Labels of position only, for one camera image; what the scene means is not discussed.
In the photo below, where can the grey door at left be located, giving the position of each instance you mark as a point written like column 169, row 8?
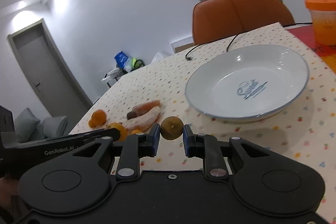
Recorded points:
column 47, row 73

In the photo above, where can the orange leather chair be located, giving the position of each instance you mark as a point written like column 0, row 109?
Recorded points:
column 218, row 19

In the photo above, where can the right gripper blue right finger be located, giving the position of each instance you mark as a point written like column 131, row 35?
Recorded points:
column 210, row 150

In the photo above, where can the white plate blue rim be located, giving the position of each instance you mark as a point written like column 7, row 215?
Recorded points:
column 248, row 84

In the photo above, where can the person's left hand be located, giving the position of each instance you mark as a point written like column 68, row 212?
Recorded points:
column 9, row 188

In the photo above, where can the orange fruit near bag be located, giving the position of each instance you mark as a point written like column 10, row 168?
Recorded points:
column 118, row 129

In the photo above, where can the small green-brown round fruit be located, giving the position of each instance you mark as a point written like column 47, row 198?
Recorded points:
column 171, row 128

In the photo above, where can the floral patterned tablecloth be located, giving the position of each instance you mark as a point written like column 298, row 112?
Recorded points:
column 304, row 131

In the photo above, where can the grey sofa cushion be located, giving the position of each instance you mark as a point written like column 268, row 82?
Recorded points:
column 29, row 128

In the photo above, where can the small orange mandarin far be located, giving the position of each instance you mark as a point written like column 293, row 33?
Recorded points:
column 98, row 118

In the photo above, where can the orange lidded plastic container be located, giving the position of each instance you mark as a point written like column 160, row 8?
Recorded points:
column 323, row 20

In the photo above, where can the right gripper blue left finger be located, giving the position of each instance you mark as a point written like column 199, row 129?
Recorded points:
column 134, row 148

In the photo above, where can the plastic bag with sausage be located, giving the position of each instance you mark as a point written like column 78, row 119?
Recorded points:
column 143, row 116

